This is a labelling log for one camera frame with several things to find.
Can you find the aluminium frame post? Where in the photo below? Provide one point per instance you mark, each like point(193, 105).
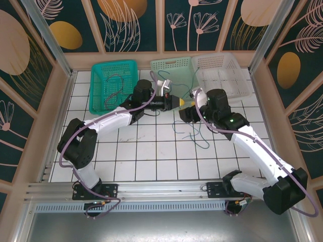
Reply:
point(48, 32)
point(272, 32)

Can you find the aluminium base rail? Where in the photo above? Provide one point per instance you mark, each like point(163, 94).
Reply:
point(161, 190)

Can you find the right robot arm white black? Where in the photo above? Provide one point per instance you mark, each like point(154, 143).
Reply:
point(255, 151)

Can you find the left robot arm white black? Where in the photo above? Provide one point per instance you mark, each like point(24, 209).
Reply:
point(111, 123)

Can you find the aluminium side rail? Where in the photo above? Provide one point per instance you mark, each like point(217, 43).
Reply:
point(60, 121)

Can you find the teal plastic basket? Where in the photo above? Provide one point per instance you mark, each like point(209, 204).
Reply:
point(101, 85)

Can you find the white plastic basket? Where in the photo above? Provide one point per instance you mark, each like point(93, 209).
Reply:
point(227, 75)

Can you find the grey metal shelf panel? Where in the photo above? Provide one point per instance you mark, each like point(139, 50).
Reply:
point(161, 227)

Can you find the mint green plastic basket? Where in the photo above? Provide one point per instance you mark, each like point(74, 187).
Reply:
point(176, 73)

